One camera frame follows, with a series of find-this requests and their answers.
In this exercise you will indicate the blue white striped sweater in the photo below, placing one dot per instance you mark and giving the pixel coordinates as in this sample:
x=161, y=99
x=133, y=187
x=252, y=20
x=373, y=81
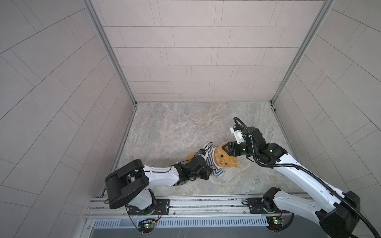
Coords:
x=217, y=170

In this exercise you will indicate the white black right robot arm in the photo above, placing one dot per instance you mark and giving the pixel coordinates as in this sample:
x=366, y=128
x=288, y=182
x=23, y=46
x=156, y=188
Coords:
x=332, y=209

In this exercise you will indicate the aluminium left corner post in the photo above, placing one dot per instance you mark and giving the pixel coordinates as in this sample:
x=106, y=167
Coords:
x=89, y=7

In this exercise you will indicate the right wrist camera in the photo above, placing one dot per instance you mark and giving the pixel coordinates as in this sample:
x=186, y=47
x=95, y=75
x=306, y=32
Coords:
x=237, y=131

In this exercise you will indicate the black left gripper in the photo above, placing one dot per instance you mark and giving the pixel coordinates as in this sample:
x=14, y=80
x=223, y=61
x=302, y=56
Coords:
x=205, y=176

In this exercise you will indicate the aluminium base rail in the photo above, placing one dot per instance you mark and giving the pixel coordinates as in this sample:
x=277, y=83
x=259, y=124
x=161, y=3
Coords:
x=187, y=212

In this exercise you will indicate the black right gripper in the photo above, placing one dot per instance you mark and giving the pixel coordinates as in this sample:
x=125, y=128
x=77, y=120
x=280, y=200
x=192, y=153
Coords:
x=231, y=146

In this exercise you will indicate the aluminium corner post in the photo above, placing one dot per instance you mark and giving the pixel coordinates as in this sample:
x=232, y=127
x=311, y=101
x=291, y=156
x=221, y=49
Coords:
x=321, y=15
x=89, y=7

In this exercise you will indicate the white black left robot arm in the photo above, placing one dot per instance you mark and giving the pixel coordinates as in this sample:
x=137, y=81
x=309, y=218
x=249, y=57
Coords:
x=132, y=183

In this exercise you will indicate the green circuit board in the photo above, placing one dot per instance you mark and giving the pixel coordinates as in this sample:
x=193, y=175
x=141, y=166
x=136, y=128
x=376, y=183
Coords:
x=274, y=223
x=146, y=226

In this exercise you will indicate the left green circuit board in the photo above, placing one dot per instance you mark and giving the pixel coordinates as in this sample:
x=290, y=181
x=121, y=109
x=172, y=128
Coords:
x=146, y=226

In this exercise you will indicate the aluminium right corner post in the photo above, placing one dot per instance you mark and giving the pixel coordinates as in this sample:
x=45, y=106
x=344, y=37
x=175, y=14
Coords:
x=321, y=15

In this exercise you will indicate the brown teddy bear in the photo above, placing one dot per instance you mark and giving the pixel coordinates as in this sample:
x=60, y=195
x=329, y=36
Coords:
x=224, y=160

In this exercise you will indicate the right green circuit board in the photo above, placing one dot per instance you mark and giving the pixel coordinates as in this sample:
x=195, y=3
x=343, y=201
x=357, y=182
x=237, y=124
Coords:
x=274, y=223

